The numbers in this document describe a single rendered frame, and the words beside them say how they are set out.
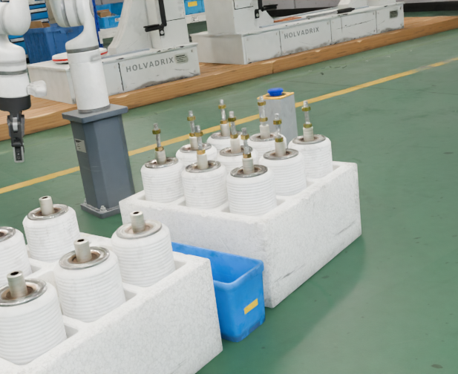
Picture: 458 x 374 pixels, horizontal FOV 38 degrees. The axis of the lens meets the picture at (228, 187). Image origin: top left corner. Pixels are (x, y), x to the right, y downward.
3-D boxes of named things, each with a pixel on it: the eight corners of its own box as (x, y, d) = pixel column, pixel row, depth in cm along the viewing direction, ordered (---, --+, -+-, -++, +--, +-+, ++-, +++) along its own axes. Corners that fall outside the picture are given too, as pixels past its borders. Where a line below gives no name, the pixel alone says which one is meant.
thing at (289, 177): (271, 225, 151) (263, 150, 145) (313, 225, 148) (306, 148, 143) (263, 243, 142) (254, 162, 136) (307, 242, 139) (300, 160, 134)
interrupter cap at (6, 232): (-39, 243, 113) (-39, 240, 112) (-1, 227, 118) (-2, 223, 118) (-13, 250, 108) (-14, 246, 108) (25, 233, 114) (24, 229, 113)
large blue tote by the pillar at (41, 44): (27, 70, 602) (18, 29, 591) (67, 61, 627) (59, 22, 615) (53, 71, 565) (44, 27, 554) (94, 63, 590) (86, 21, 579)
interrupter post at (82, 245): (73, 262, 99) (69, 242, 98) (85, 256, 101) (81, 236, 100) (84, 265, 97) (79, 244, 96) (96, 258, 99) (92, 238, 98)
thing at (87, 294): (63, 370, 104) (38, 266, 98) (108, 340, 111) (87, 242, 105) (105, 387, 98) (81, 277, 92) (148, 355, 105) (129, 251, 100)
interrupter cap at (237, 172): (274, 168, 132) (274, 165, 132) (257, 179, 126) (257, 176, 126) (241, 166, 136) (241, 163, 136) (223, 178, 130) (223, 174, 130)
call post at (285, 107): (269, 211, 180) (256, 99, 170) (283, 202, 185) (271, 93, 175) (291, 214, 176) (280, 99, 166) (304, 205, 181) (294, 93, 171)
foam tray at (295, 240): (131, 274, 152) (117, 201, 146) (231, 215, 180) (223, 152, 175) (272, 309, 128) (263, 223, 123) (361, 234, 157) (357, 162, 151)
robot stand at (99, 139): (80, 208, 202) (60, 113, 192) (122, 195, 210) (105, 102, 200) (102, 219, 190) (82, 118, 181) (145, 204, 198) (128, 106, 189)
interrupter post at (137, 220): (129, 233, 108) (125, 214, 106) (139, 228, 109) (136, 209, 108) (139, 235, 106) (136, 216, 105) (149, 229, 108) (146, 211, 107)
